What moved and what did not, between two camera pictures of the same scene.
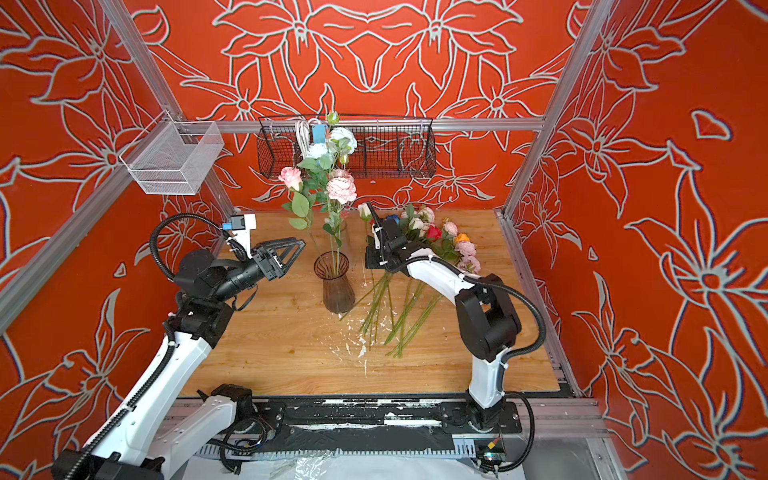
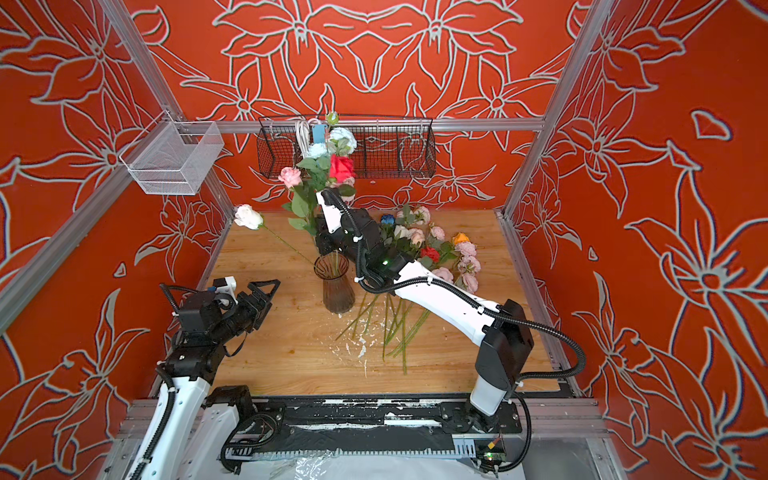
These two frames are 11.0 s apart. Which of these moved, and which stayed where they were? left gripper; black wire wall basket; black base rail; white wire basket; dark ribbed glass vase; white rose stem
Moved: left gripper; white rose stem
Stayed: dark ribbed glass vase; white wire basket; black base rail; black wire wall basket
